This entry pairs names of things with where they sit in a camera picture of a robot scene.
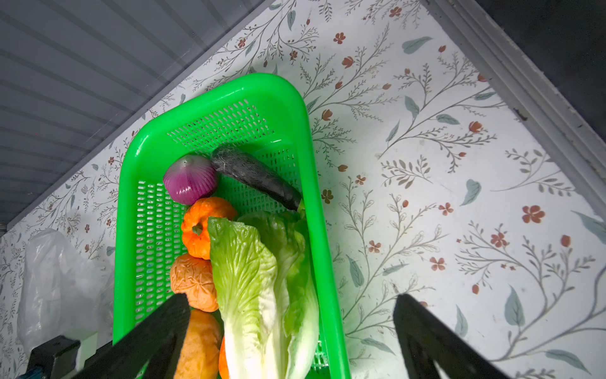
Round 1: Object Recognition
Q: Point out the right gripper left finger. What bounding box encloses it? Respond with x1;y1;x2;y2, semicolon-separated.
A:
76;294;190;378

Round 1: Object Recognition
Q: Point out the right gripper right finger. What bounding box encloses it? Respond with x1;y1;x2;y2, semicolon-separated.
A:
393;294;506;378

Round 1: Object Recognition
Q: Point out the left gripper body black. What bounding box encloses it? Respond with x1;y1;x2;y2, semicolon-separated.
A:
16;331;115;379

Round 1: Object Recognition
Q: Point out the toy potato yellow brown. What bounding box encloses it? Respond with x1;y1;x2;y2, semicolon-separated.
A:
174;310;222;379

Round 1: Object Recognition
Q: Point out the clear zip top bag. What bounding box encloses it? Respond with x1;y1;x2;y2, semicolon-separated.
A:
17;228;115;355

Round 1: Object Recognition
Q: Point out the toy orange carrot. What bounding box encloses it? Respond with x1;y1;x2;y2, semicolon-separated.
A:
218;339;230;379

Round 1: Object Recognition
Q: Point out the toy orange walnut ball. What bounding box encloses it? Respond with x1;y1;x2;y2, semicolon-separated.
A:
170;254;219;313

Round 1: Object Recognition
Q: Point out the toy orange pumpkin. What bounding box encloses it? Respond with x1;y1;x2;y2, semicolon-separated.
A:
181;197;238;260

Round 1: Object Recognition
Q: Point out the toy napa cabbage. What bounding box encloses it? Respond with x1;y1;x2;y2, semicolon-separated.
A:
208;211;320;378

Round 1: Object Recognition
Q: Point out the toy purple onion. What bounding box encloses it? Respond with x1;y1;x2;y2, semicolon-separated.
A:
163;154;219;205

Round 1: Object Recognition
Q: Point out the toy dark eggplant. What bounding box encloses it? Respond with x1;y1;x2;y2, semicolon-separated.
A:
211;145;302;211

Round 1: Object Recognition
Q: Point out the green plastic basket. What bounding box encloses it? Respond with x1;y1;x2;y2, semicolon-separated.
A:
112;72;352;379

